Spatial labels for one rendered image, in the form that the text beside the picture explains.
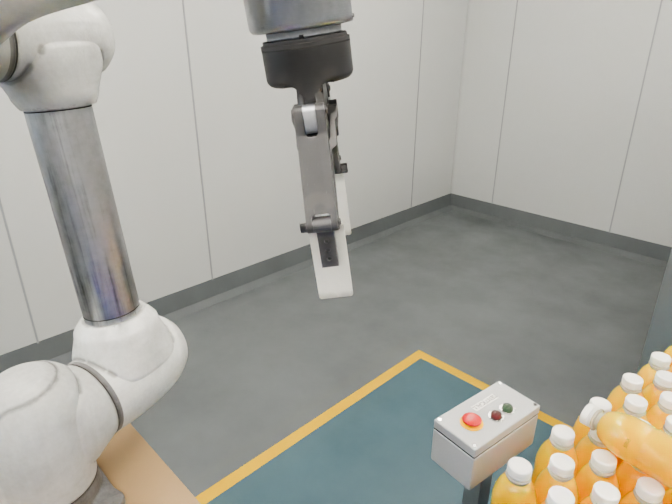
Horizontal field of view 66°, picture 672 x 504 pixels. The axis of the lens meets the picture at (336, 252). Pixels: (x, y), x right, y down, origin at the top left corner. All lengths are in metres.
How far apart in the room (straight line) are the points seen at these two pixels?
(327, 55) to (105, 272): 0.65
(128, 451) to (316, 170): 0.88
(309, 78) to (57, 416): 0.69
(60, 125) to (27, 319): 2.51
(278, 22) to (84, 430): 0.75
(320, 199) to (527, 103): 4.87
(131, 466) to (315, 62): 0.90
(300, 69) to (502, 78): 4.94
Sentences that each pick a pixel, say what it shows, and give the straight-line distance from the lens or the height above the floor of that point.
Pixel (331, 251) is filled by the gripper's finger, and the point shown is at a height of 1.62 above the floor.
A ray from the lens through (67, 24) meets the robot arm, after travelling 0.91.
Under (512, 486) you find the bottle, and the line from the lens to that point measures 0.99.
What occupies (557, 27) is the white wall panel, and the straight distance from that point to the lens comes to 5.13.
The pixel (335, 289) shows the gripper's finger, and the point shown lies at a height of 1.58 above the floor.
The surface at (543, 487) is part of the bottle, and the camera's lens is 1.03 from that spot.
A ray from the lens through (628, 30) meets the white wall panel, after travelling 4.92.
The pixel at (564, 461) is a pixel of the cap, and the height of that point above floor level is 1.12.
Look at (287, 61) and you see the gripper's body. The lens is 0.43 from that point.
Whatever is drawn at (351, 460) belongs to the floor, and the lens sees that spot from 2.51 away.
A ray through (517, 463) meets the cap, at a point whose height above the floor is 1.12.
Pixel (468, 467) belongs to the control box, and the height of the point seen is 1.05.
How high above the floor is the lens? 1.79
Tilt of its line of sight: 23 degrees down
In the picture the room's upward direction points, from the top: straight up
